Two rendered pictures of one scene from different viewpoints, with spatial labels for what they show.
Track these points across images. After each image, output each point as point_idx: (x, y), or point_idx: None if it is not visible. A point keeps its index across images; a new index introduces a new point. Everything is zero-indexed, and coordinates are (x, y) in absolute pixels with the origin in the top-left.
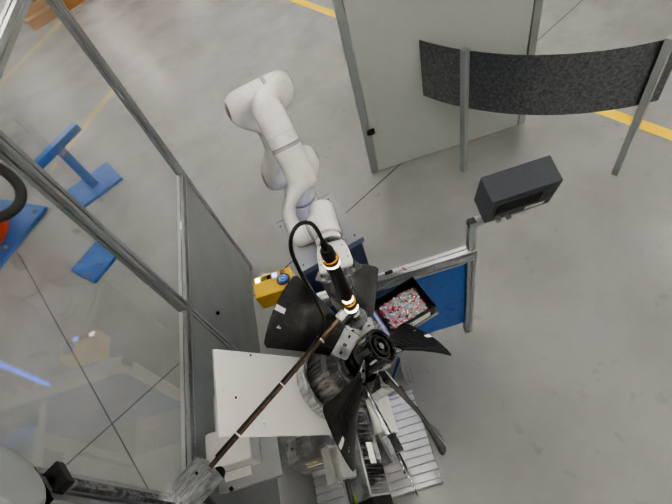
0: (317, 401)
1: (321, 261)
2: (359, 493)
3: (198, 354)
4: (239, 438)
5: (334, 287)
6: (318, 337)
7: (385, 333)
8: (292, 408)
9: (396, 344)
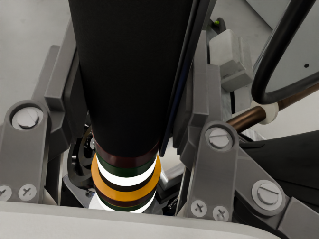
0: (254, 134)
1: None
2: (210, 31)
3: None
4: None
5: (191, 68)
6: (276, 92)
7: (71, 178)
8: (305, 127)
9: (67, 204)
